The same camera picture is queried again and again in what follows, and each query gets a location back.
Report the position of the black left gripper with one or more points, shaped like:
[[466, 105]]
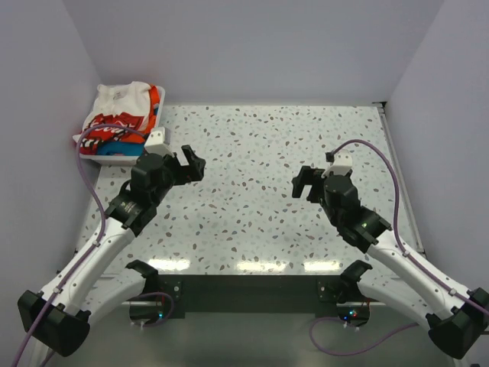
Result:
[[193, 172]]

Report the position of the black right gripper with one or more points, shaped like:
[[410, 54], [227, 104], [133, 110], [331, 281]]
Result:
[[308, 176]]

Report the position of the white t-shirt red print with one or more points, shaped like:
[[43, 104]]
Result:
[[118, 103]]

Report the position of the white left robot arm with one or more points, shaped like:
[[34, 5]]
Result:
[[54, 315]]

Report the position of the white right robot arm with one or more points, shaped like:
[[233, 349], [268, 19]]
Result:
[[453, 315]]

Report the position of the blue t-shirt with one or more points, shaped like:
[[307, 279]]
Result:
[[121, 148]]

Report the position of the white plastic basket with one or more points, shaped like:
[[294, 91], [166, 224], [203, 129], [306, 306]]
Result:
[[130, 126]]

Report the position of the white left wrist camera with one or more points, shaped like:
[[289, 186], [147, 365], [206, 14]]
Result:
[[158, 142]]

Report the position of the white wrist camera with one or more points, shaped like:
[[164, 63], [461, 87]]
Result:
[[158, 142], [340, 163]]

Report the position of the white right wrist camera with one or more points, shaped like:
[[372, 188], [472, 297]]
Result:
[[340, 163]]

